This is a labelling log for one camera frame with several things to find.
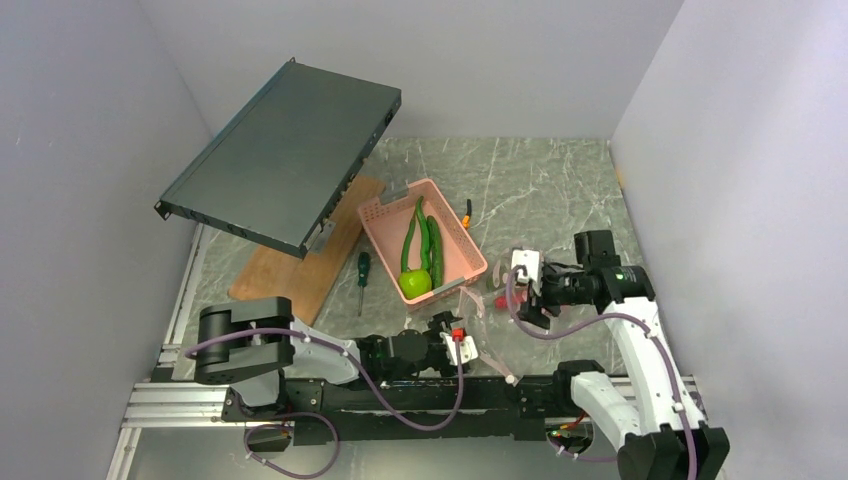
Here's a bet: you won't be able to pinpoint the green fake apple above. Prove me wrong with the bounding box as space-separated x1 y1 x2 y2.
397 269 433 300

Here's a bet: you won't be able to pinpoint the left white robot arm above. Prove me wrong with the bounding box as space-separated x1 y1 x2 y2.
184 297 479 420

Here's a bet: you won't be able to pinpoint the dark green rack server chassis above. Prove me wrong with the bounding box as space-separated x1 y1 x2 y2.
154 59 402 258

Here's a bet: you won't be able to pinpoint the green handled screwdriver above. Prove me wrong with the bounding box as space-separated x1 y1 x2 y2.
357 251 371 316

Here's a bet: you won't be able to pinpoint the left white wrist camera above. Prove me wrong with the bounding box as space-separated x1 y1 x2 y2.
440 327 479 366

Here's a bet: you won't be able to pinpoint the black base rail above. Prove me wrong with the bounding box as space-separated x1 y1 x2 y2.
221 375 581 446

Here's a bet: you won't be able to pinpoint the thin green fake chili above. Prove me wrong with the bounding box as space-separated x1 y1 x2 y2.
400 214 417 273

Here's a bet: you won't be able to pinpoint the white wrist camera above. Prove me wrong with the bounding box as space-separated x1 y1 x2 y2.
440 327 479 366
510 248 543 286

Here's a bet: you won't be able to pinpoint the aluminium frame rail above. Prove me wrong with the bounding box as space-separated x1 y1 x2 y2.
105 225 233 480

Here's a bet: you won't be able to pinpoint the purple cable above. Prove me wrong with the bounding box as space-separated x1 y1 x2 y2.
504 264 700 480
183 327 466 478

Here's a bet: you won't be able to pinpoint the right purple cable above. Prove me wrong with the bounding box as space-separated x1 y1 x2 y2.
504 264 700 480

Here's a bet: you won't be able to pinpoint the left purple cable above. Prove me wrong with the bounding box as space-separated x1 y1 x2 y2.
183 327 466 478

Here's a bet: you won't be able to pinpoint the dark green fake cucumber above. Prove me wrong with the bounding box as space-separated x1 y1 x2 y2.
427 215 444 289

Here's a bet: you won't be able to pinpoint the brown wooden board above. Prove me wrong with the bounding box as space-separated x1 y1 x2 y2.
228 175 385 326

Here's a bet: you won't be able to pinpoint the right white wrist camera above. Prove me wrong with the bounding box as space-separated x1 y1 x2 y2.
510 248 543 286

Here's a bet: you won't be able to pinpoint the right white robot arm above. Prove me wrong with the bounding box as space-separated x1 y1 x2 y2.
505 230 730 479

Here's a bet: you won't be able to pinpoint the pink perforated plastic basket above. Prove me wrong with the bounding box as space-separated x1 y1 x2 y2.
357 179 488 311

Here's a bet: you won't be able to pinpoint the black orange small tool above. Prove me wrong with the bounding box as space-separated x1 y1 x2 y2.
461 199 473 230

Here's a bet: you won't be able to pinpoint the clear zip top bag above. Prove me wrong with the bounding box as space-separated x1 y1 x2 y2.
456 241 545 386

